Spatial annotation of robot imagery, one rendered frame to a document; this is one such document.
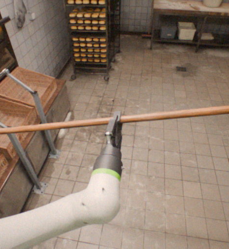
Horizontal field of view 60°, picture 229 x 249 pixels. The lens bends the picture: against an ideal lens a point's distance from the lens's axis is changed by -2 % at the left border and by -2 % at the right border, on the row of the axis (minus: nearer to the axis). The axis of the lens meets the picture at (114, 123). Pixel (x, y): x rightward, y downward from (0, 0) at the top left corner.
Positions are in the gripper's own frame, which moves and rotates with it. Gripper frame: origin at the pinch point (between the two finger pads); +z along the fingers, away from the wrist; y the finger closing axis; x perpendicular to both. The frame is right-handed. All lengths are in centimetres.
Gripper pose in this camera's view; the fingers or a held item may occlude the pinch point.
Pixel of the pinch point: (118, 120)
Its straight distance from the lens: 81.5
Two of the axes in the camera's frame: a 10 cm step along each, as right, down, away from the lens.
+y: 2.6, 7.3, 6.4
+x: 9.5, -0.8, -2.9
